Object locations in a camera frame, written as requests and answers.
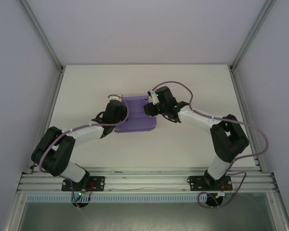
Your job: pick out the aluminium side rail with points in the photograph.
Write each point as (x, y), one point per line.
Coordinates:
(48, 115)
(245, 115)

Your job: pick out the right aluminium corner post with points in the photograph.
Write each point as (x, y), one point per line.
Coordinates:
(253, 33)

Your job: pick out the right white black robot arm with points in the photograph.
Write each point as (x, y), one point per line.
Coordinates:
(197, 118)

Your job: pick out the left aluminium side rail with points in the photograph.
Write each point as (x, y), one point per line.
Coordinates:
(48, 115)

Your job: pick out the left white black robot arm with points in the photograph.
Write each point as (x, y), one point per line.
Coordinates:
(86, 134)

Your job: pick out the left aluminium corner post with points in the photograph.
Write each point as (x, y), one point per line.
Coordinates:
(42, 36)

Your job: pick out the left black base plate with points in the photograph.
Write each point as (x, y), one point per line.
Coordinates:
(96, 183)

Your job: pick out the metal sheet panel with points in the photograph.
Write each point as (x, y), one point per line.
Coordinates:
(144, 216)

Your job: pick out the right aluminium side rail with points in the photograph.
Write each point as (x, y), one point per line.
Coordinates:
(245, 115)

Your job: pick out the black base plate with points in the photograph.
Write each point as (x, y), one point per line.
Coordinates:
(195, 183)
(96, 183)

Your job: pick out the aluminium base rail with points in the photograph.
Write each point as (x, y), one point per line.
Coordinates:
(147, 180)

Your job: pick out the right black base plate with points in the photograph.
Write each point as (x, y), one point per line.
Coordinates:
(195, 183)

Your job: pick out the aluminium corner post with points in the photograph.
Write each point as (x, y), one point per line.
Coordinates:
(42, 36)
(253, 33)

